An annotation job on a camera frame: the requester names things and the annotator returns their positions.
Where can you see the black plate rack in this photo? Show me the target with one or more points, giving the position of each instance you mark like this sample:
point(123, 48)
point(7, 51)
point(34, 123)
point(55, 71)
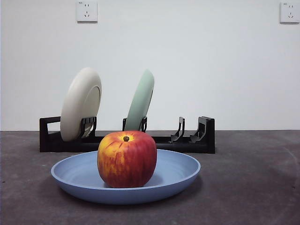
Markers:
point(187, 147)

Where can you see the pale green round plate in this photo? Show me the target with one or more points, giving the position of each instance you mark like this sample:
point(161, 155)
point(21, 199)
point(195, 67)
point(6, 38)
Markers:
point(140, 100)

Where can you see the red yellow apple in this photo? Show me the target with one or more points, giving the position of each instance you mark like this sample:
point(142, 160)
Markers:
point(126, 161)

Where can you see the blue round plate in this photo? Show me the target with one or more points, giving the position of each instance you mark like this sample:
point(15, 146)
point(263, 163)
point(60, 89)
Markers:
point(77, 178)

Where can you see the cream round plate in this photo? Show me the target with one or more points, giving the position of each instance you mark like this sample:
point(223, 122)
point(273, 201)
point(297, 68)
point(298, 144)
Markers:
point(77, 105)

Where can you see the white wall socket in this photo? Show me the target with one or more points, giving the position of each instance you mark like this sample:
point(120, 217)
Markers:
point(87, 11)
point(290, 12)

